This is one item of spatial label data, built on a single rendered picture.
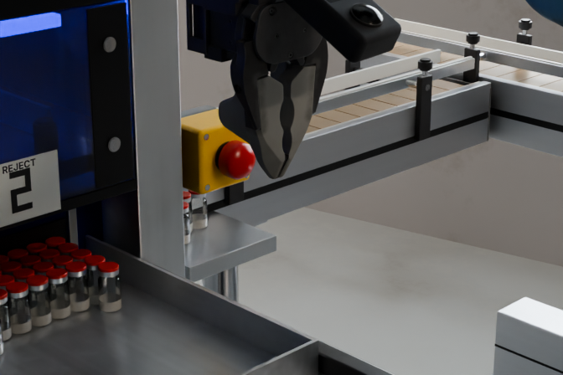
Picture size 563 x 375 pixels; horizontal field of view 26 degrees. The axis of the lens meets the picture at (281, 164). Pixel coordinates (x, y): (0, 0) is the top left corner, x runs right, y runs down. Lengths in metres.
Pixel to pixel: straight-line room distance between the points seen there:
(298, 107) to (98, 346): 0.33
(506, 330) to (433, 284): 1.41
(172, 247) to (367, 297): 2.04
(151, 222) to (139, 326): 0.13
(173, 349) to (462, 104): 0.78
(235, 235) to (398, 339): 1.73
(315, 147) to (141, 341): 0.50
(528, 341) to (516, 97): 0.40
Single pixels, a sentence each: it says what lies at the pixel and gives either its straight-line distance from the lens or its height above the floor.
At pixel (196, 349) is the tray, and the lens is 1.14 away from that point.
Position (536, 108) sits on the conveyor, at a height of 0.91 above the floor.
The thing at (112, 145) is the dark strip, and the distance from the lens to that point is 1.20.
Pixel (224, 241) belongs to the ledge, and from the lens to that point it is 1.38.
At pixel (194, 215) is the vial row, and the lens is 1.40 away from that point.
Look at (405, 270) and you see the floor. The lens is 3.47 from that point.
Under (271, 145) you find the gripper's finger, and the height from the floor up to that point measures 1.12.
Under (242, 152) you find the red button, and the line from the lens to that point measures 1.27.
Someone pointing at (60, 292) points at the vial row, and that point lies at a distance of 1.20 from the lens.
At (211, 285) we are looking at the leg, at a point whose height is 0.75.
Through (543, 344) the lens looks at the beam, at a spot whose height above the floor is 0.52.
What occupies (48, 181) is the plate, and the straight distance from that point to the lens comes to 1.17.
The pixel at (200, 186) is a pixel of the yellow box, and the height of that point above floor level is 0.97.
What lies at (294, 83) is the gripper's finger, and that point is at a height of 1.16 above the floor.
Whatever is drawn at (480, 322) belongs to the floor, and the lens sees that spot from 3.20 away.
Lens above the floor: 1.41
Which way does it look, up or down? 19 degrees down
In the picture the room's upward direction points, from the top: straight up
